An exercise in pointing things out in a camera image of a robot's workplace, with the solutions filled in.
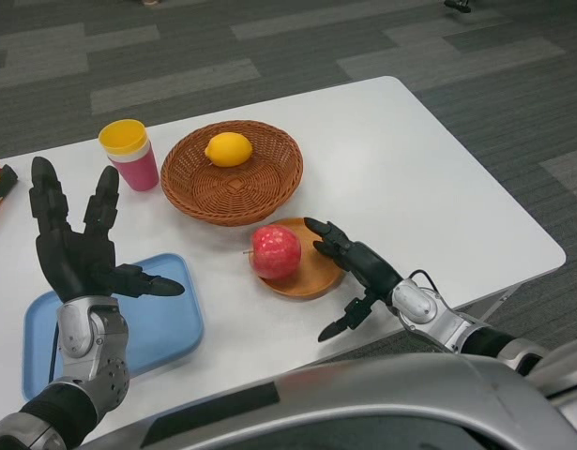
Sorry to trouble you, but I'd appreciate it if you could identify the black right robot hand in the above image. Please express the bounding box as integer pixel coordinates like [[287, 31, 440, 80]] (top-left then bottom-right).
[[302, 216, 404, 343]]

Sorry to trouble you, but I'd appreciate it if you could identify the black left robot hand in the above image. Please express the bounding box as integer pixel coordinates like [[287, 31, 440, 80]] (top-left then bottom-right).
[[28, 157, 186, 302]]

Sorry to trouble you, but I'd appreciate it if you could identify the red apple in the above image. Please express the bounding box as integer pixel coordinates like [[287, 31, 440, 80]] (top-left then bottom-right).
[[249, 224, 302, 281]]

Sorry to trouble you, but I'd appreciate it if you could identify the orange round plate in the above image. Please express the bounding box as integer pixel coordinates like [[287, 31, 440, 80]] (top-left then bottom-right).
[[254, 217, 347, 300]]

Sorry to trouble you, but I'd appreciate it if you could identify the pink plastic cup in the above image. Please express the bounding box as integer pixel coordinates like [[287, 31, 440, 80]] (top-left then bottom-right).
[[108, 142, 160, 192]]

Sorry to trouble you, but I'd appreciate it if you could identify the light blue plastic tray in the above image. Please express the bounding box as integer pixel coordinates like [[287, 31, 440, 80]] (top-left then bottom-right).
[[23, 252, 205, 403]]

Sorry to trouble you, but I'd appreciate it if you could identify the yellow plastic cup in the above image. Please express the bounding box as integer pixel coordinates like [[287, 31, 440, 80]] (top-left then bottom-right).
[[98, 118, 149, 158]]

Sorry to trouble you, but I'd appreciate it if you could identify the white plastic cup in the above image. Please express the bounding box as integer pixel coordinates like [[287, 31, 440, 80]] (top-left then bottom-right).
[[104, 139, 153, 163]]

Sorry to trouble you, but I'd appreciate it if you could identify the silver robot chest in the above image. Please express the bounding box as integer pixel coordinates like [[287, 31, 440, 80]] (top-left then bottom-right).
[[79, 337, 577, 450]]

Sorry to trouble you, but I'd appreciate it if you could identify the brown wicker basket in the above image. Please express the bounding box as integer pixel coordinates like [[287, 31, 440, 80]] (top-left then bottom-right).
[[159, 119, 304, 228]]

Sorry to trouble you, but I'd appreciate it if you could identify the yellow lemon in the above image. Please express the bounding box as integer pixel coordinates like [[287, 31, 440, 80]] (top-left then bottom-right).
[[204, 132, 254, 168]]

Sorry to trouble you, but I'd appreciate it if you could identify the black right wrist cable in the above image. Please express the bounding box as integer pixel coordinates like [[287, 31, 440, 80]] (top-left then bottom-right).
[[406, 269, 448, 302]]

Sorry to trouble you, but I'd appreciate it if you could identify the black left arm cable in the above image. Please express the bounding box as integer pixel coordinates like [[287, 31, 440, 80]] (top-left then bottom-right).
[[47, 322, 62, 383]]

